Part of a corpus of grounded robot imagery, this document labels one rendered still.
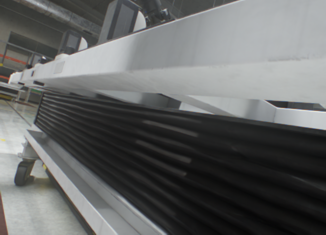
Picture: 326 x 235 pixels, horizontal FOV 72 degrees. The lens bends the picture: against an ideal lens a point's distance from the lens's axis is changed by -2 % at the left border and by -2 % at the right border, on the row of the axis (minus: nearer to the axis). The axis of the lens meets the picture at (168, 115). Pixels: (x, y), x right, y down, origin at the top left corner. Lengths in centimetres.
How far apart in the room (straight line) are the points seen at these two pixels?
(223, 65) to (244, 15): 5
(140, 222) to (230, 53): 64
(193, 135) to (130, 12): 37
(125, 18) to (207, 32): 44
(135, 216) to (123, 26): 57
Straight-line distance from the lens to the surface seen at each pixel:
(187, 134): 65
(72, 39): 111
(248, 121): 54
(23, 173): 208
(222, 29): 24
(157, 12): 97
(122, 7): 67
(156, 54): 30
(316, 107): 73
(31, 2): 1500
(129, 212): 83
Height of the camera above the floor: 70
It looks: 3 degrees up
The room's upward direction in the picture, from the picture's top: 14 degrees clockwise
